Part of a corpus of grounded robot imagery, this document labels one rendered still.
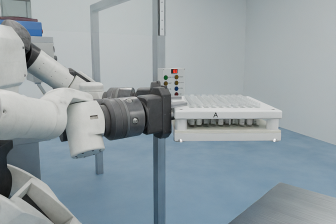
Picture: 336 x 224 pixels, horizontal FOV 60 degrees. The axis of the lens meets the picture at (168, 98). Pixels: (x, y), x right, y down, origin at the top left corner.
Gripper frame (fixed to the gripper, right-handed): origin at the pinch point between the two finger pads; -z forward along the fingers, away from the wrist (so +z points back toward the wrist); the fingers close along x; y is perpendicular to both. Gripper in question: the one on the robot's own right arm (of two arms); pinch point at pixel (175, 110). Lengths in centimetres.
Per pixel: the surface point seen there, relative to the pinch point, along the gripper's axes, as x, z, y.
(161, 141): 40, -57, -96
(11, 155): 38, 26, -116
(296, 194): 18.1, -17.3, 21.9
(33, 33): -26, 12, -104
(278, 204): 18.0, -10.1, 22.4
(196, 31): -59, -303, -355
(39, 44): -20, 10, -102
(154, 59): -12, -55, -99
